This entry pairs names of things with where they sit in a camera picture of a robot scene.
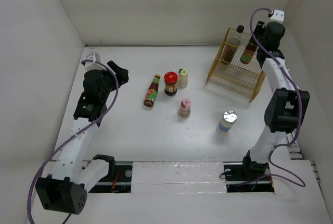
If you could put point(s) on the yellow wire basket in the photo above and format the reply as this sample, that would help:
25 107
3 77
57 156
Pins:
245 80

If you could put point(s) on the red-lid sauce jar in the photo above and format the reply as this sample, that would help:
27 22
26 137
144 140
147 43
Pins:
170 80

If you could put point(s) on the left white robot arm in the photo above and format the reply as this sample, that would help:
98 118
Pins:
66 187

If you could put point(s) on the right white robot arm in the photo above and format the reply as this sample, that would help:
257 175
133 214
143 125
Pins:
286 109

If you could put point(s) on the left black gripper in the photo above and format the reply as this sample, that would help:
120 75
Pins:
121 73

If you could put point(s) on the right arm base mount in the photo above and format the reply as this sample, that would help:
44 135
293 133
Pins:
238 181

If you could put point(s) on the ketchup bottle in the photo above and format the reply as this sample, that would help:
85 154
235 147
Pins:
249 52
152 92

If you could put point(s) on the tall red-label sauce bottle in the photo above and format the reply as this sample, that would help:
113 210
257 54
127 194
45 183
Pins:
232 45

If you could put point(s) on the silver-lid blue-label shaker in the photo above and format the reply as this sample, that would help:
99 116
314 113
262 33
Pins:
227 121

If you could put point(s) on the pink-lid spice shaker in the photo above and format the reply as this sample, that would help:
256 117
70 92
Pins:
185 108

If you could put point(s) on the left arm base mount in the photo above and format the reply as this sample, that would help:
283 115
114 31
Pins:
118 182

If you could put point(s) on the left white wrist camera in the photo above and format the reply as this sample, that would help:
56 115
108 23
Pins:
91 58

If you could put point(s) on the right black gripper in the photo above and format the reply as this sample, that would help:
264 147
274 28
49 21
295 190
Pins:
259 28

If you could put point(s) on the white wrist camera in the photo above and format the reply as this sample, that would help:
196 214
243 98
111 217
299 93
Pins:
91 58
276 16

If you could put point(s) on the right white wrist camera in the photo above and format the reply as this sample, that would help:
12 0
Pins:
276 16

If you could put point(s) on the yellow-lid white shaker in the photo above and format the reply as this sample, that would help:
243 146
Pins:
182 78

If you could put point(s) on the white foam front board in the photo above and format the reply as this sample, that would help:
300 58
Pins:
192 192

